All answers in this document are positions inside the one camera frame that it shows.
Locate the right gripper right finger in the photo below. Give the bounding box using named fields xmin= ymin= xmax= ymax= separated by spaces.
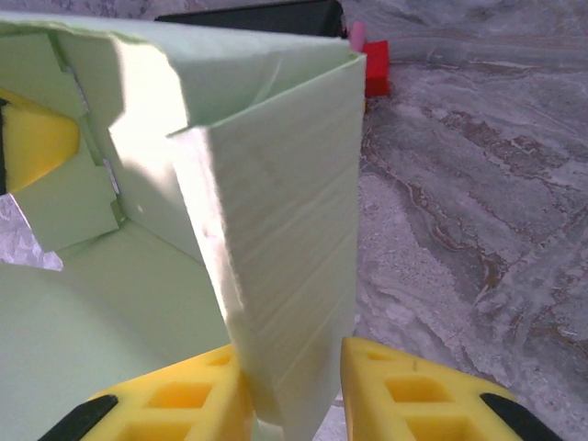
xmin=339 ymin=337 xmax=566 ymax=441

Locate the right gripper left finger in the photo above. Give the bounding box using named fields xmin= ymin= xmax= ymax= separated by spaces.
xmin=40 ymin=344 xmax=254 ymax=441

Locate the light green paper box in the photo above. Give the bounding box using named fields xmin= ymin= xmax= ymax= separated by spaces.
xmin=0 ymin=8 xmax=368 ymax=441

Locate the black hard case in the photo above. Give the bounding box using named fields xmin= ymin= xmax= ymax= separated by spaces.
xmin=153 ymin=0 xmax=345 ymax=40

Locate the red block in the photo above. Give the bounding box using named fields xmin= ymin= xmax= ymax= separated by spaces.
xmin=362 ymin=40 xmax=391 ymax=98

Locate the pink white cylinder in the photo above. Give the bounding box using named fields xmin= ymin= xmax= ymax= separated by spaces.
xmin=348 ymin=20 xmax=367 ymax=51

